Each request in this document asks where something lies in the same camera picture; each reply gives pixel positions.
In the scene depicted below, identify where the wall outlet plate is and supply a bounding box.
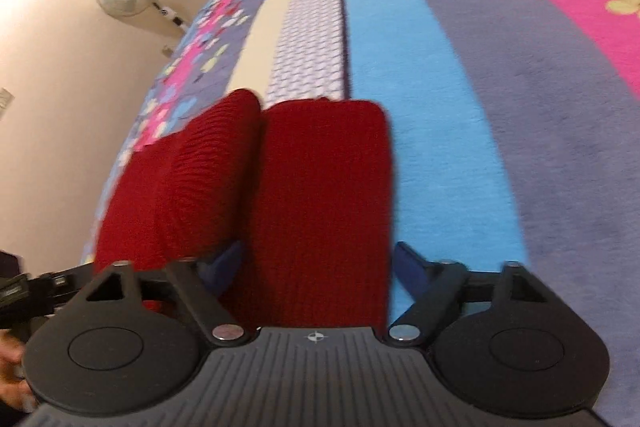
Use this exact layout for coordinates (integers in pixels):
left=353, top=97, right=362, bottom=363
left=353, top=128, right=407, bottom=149
left=0, top=88, right=14, bottom=114

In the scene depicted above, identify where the person's left hand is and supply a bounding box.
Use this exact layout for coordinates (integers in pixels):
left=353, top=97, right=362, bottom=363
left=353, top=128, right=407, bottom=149
left=0, top=329, right=37, bottom=413

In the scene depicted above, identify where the red knitted garment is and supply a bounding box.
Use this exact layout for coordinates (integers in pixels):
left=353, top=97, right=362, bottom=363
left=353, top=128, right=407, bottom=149
left=93, top=89, right=393, bottom=329

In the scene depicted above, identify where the colourful floral bed blanket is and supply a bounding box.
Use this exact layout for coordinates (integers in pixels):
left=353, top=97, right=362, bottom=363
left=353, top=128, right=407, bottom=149
left=108, top=0, right=639, bottom=426

